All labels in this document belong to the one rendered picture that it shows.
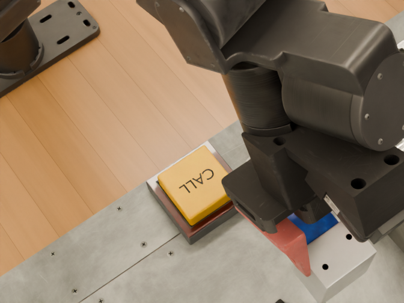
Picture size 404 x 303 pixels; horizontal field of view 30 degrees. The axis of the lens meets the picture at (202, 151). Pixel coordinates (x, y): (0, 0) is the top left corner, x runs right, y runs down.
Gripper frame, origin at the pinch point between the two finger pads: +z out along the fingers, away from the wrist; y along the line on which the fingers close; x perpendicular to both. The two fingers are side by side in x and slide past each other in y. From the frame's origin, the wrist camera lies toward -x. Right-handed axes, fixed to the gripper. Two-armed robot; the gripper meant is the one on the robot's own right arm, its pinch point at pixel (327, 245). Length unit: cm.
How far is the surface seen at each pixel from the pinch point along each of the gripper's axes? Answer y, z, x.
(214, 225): -3.5, 7.1, 17.1
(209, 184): -1.9, 3.5, 18.5
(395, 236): 9.9, 12.2, 6.5
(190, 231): -5.9, 6.0, 17.2
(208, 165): -0.7, 2.7, 20.0
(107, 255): -13.9, 6.2, 21.4
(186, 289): -9.4, 9.8, 14.6
